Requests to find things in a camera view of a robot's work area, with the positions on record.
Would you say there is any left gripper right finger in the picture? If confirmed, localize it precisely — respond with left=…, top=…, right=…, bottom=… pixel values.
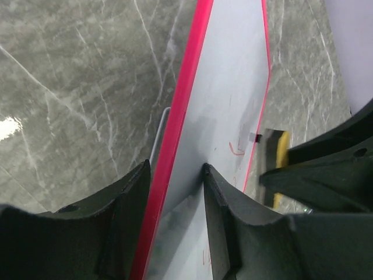
left=203, top=164, right=372, bottom=279

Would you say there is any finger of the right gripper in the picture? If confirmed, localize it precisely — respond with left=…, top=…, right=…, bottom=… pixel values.
left=259, top=153, right=372, bottom=213
left=288, top=101, right=372, bottom=165

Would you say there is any red framed whiteboard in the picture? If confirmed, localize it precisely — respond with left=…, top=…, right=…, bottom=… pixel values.
left=130, top=1, right=270, bottom=279

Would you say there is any yellow whiteboard eraser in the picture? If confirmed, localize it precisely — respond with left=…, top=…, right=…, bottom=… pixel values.
left=259, top=128, right=290, bottom=209

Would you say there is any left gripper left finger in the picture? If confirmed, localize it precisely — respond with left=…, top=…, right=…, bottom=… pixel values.
left=1, top=161, right=150, bottom=279

